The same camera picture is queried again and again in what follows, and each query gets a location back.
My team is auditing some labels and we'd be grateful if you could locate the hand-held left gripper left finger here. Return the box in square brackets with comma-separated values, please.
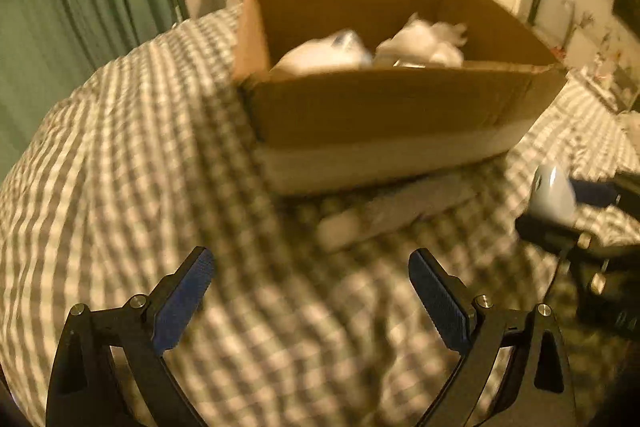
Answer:
[46, 246, 216, 427]

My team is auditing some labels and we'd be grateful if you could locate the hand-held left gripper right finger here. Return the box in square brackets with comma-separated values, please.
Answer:
[408, 249, 578, 427]

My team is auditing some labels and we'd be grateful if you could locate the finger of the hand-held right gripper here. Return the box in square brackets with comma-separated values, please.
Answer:
[570, 178, 622, 208]
[515, 213, 595, 254]

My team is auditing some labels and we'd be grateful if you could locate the blue tissue packet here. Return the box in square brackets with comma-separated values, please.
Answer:
[528, 163, 579, 221]

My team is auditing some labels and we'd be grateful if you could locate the white tube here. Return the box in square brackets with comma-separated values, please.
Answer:
[316, 183, 482, 254]

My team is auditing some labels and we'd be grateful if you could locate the brown cardboard box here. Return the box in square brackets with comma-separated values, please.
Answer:
[232, 0, 569, 198]

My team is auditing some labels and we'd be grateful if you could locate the white sock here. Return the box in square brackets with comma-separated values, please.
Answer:
[375, 13, 469, 68]

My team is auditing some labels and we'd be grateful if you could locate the white paper cup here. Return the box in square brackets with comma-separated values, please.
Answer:
[271, 29, 374, 74]

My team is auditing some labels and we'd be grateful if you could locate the grey checkered blanket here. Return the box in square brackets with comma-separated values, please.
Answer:
[0, 2, 640, 427]

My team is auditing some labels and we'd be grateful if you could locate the green curtain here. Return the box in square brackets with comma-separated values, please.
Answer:
[0, 0, 192, 180]

